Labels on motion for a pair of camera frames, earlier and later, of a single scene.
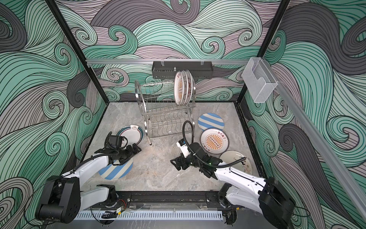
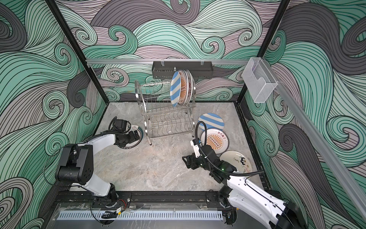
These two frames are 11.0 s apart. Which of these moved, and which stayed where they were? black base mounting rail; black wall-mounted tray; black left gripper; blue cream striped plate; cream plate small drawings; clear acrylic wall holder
Moved: blue cream striped plate; black left gripper
Stayed: clear acrylic wall holder; cream plate small drawings; black wall-mounted tray; black base mounting rail
